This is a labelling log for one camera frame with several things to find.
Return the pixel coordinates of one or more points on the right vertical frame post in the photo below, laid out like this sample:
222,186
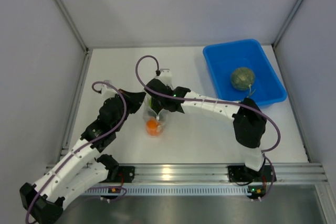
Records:
288,20

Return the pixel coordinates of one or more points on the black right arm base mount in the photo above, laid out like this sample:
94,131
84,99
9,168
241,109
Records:
242,174

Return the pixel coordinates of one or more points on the left vertical frame post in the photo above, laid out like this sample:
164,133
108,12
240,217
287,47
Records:
70,22

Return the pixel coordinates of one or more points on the clear polka dot zip bag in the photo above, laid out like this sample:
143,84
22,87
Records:
155,116

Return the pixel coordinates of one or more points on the orange toy fruit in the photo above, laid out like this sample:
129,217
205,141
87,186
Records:
153,127

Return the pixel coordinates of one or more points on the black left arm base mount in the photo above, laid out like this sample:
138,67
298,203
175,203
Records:
124,174

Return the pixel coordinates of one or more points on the white slotted cable duct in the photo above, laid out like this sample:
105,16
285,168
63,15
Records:
187,190

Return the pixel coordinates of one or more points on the aluminium frame rail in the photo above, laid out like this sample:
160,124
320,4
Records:
286,173

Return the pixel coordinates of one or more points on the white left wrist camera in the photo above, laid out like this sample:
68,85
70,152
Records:
107,87

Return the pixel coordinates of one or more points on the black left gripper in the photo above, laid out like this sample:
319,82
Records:
135,99

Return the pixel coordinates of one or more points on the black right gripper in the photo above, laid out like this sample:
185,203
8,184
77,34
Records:
156,104

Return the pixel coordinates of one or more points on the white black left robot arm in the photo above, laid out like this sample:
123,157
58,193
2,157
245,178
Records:
84,165

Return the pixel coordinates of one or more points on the blue plastic bin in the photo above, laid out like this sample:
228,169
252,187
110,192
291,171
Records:
223,59

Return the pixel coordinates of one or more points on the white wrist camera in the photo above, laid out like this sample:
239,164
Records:
165,76
107,87

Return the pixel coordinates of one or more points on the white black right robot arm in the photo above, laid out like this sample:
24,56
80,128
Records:
245,118

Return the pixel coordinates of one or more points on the vertical frame post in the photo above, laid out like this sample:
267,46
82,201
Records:
70,22
288,20

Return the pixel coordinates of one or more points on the green netted toy melon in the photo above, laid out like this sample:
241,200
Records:
242,79

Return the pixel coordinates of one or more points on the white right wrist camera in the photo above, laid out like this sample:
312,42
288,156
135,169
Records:
165,76

